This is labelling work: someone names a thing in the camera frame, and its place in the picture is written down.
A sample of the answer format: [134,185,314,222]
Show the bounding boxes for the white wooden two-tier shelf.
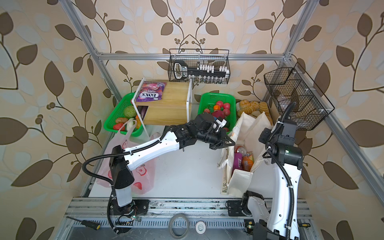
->
[131,78,193,136]

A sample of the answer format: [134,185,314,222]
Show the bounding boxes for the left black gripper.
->
[195,125,238,148]

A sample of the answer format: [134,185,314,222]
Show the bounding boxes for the red strawberry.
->
[113,123,126,131]

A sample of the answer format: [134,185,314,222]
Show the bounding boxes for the purple snack bag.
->
[232,153,243,172]

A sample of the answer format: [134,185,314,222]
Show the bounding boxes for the orange Fox's candy bag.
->
[242,153,254,172]

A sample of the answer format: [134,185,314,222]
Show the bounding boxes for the black wire basket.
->
[168,48,231,85]
[264,63,335,131]

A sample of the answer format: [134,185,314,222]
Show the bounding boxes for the black handle screwdriver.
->
[67,216,101,231]

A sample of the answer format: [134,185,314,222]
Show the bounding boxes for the green cabbage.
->
[123,105,137,119]

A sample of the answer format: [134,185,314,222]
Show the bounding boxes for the white bread tray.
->
[235,99,274,125]

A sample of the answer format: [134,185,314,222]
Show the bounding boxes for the black wire basket right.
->
[264,63,335,131]

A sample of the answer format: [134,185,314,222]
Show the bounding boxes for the pink dragon fruit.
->
[212,110,226,119]

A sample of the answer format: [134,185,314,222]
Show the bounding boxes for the cream canvas tote bag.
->
[218,113,272,198]

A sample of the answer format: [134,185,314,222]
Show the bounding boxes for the green fruit basket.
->
[198,93,237,131]

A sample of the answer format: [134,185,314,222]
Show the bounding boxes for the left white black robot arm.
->
[82,113,236,208]

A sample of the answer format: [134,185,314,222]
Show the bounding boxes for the red cola can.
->
[235,146,247,156]

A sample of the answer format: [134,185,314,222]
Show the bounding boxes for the black wire basket rear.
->
[168,48,231,85]

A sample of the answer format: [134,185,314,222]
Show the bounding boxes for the grey tape roll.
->
[168,213,190,240]

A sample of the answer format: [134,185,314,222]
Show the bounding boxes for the pink plastic grocery bag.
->
[98,120,157,195]

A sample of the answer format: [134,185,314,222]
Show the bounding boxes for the left green vegetable basket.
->
[104,93,144,137]

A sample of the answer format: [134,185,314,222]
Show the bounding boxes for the purple Fox's candy bag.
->
[136,81,167,103]

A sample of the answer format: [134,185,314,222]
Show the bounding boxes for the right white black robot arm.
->
[243,102,304,240]

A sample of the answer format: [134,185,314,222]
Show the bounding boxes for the black barcode scanner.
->
[173,60,188,82]

